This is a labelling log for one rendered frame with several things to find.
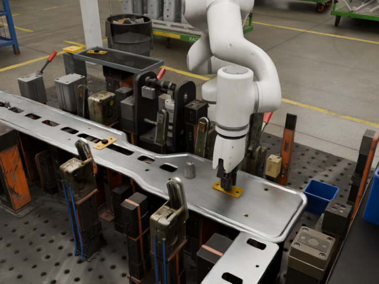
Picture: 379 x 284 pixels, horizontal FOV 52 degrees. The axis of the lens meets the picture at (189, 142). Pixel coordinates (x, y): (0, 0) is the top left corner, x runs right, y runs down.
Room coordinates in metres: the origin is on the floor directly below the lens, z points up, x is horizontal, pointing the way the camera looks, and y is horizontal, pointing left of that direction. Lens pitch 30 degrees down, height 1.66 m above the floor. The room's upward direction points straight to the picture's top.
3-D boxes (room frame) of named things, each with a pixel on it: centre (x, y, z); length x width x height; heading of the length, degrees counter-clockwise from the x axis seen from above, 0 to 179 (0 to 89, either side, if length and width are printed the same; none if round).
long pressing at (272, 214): (1.13, 0.30, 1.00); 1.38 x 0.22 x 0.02; 57
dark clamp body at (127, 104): (1.30, 0.20, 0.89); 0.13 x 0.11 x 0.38; 147
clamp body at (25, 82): (1.58, 0.69, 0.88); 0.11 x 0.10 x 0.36; 147
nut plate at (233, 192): (0.87, -0.11, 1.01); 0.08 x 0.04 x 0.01; 57
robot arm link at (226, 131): (0.87, -0.11, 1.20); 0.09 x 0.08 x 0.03; 147
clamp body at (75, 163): (0.94, 0.33, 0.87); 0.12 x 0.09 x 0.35; 147
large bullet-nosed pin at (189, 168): (0.94, 0.00, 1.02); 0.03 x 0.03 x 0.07
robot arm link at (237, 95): (0.87, -0.11, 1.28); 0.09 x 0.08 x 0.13; 95
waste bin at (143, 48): (4.19, 0.64, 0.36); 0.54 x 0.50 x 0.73; 142
